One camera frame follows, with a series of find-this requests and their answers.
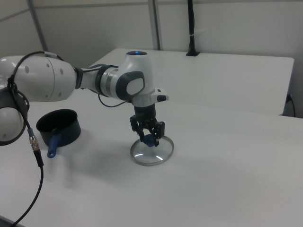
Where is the thick black cable with connector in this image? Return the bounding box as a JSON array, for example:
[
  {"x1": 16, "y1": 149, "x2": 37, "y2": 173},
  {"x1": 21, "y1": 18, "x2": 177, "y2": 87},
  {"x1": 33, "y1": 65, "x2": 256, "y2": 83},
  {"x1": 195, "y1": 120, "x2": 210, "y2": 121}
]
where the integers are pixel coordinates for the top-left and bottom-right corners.
[{"x1": 0, "y1": 51, "x2": 66, "y2": 227}]

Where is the thin dark gripper cable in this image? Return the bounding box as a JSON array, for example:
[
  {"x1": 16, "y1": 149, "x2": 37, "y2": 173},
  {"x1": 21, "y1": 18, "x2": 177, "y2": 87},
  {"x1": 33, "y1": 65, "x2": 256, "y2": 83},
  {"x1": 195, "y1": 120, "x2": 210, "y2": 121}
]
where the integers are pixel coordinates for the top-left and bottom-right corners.
[{"x1": 98, "y1": 94, "x2": 129, "y2": 108}]

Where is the black pole with clamp base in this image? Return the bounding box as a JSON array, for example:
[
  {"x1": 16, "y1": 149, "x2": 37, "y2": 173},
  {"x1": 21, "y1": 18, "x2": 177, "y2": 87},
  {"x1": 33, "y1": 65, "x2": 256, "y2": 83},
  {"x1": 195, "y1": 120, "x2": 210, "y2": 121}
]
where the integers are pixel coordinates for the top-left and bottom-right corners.
[{"x1": 186, "y1": 0, "x2": 201, "y2": 57}]

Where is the glass lid with blue knob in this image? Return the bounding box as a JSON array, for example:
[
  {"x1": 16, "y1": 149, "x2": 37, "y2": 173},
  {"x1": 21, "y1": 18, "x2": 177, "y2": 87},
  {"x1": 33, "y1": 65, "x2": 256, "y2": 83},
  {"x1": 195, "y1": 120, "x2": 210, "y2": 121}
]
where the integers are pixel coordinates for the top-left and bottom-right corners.
[{"x1": 130, "y1": 134, "x2": 175, "y2": 166}]

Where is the dark saucepan with blue handle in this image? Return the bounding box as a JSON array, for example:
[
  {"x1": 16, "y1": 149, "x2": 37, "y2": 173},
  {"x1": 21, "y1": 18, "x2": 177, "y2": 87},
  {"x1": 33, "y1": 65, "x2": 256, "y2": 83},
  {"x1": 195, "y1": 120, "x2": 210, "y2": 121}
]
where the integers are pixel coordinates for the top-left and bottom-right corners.
[{"x1": 36, "y1": 109, "x2": 82, "y2": 158}]

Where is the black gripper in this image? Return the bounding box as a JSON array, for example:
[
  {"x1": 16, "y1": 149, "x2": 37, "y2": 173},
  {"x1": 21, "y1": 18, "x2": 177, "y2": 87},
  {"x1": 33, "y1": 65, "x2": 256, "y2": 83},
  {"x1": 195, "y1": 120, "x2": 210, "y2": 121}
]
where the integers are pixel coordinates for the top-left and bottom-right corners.
[{"x1": 129, "y1": 105, "x2": 166, "y2": 148}]

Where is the black cable at wall socket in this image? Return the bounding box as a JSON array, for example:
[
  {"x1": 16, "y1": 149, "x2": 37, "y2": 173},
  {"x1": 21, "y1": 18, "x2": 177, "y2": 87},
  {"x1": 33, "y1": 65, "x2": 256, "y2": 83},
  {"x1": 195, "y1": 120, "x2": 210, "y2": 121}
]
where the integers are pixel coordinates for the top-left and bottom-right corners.
[{"x1": 286, "y1": 94, "x2": 297, "y2": 117}]

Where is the white rectangular table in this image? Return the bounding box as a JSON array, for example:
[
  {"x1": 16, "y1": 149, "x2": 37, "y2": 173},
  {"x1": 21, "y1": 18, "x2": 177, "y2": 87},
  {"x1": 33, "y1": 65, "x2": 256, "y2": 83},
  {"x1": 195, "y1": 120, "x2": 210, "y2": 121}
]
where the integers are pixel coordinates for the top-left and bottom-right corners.
[{"x1": 88, "y1": 48, "x2": 295, "y2": 116}]

